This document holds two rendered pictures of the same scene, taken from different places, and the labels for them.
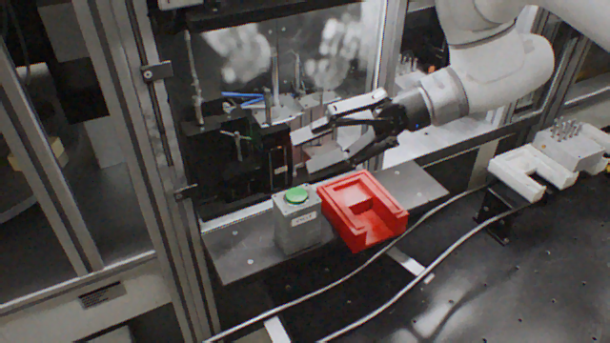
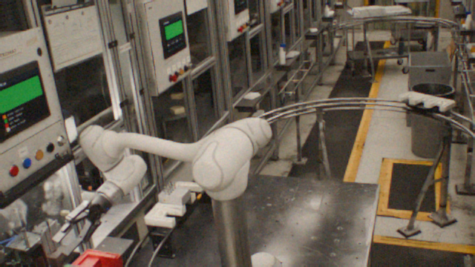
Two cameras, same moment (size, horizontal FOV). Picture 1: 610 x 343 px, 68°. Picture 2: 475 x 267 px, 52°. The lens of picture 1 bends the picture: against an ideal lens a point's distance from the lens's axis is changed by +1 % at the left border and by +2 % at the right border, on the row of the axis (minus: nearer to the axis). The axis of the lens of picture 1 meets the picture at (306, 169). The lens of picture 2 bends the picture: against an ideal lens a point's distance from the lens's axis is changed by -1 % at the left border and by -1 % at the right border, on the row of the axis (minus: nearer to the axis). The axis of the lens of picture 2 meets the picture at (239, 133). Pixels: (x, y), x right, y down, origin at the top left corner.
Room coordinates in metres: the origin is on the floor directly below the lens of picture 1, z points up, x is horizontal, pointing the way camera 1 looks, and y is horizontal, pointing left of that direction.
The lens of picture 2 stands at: (-0.88, 0.46, 2.07)
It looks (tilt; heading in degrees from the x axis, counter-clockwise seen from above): 23 degrees down; 319
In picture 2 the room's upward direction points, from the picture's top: 5 degrees counter-clockwise
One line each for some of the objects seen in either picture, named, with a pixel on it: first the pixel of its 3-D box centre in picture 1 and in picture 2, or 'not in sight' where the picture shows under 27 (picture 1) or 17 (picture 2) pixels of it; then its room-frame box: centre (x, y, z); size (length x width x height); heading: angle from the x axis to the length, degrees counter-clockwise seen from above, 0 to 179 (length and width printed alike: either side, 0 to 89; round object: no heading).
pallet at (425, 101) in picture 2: not in sight; (424, 104); (0.65, -2.62, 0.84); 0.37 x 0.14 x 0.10; 176
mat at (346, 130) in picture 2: not in sight; (355, 90); (2.66, -4.71, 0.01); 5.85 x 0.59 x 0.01; 118
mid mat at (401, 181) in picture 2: not in sight; (412, 186); (0.84, -2.88, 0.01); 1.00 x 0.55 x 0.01; 118
